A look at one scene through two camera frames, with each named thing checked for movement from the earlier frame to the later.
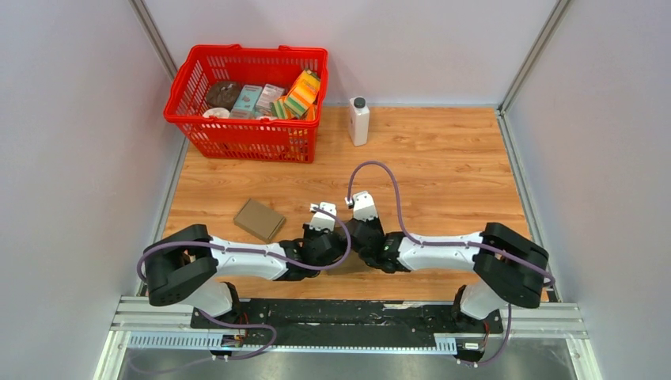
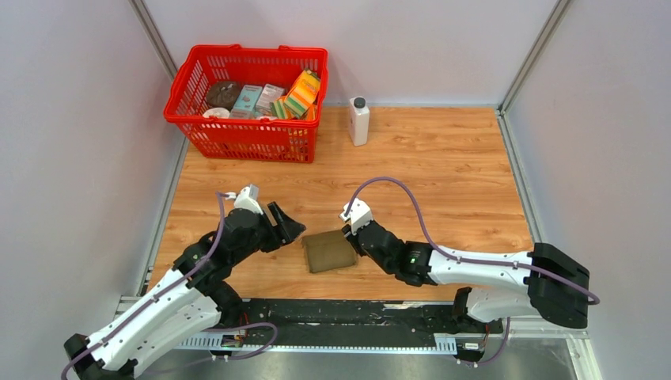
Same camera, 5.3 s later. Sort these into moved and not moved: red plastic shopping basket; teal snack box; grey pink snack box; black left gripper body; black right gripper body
Moved: black left gripper body
Not moved: red plastic shopping basket; grey pink snack box; black right gripper body; teal snack box
